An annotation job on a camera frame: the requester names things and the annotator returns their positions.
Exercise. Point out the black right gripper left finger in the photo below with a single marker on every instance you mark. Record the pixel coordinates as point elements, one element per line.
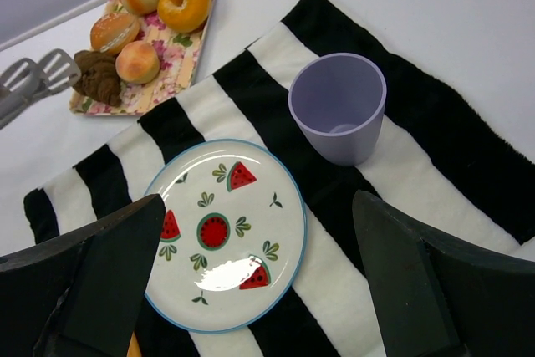
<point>79,294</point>

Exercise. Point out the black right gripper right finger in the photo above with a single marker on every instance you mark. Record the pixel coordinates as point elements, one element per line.
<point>437,295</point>

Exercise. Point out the brown chocolate croissant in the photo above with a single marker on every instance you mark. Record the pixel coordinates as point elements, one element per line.
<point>99,79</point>

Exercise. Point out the metal serving tongs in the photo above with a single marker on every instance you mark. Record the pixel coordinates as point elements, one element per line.
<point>26,82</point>

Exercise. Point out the lilac plastic cup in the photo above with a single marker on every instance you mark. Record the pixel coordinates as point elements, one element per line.
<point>338,102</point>

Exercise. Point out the small round bread roll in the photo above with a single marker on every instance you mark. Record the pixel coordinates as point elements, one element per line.
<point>137,63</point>

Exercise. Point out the black white striped cloth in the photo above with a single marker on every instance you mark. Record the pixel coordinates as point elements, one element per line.
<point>435,160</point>

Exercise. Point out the watermelon pattern plate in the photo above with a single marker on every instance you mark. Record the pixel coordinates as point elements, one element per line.
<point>233,238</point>

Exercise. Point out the floral rectangular tray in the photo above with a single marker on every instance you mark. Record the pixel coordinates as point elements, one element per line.
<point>179,54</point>

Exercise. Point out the sesame sandwich bun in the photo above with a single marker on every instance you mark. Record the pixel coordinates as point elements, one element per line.
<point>112,32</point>

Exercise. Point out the orange bagel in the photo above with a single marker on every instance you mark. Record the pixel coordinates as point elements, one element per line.
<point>183,16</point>

